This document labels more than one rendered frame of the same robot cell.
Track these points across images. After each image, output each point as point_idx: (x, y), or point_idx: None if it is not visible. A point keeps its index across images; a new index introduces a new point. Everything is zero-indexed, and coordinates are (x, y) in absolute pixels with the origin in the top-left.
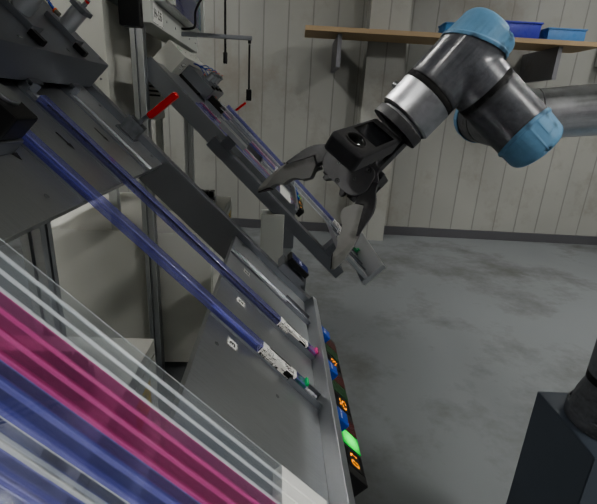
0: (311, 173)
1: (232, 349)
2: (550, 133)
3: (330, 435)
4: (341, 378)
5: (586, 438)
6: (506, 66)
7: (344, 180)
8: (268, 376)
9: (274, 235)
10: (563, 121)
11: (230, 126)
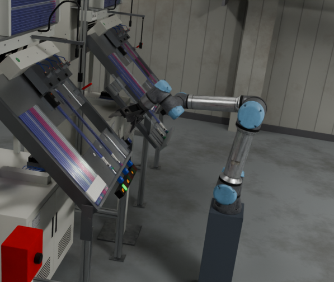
0: (121, 114)
1: (94, 155)
2: (177, 112)
3: (114, 178)
4: (132, 177)
5: (212, 208)
6: (167, 95)
7: (128, 118)
8: (102, 163)
9: None
10: (196, 106)
11: (112, 86)
